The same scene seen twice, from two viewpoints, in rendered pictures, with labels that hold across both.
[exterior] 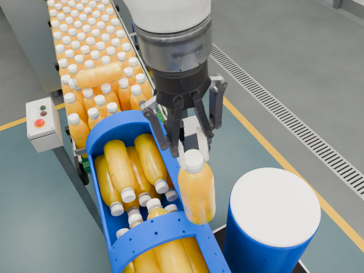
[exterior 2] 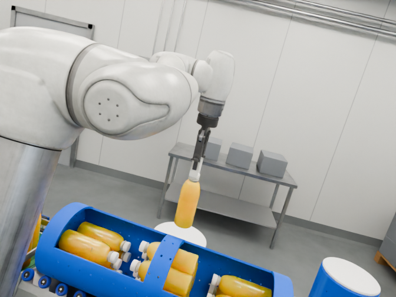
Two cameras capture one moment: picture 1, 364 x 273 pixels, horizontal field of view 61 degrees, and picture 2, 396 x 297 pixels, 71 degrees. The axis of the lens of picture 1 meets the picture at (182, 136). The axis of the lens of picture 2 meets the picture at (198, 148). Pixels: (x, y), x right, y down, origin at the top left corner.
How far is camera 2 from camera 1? 0.88 m
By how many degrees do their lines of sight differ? 62
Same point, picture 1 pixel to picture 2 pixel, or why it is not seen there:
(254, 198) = not seen: hidden behind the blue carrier
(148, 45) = (215, 105)
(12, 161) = not seen: outside the picture
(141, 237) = (167, 250)
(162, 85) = (211, 124)
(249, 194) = not seen: hidden behind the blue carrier
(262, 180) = (164, 230)
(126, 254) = (165, 264)
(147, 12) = (223, 93)
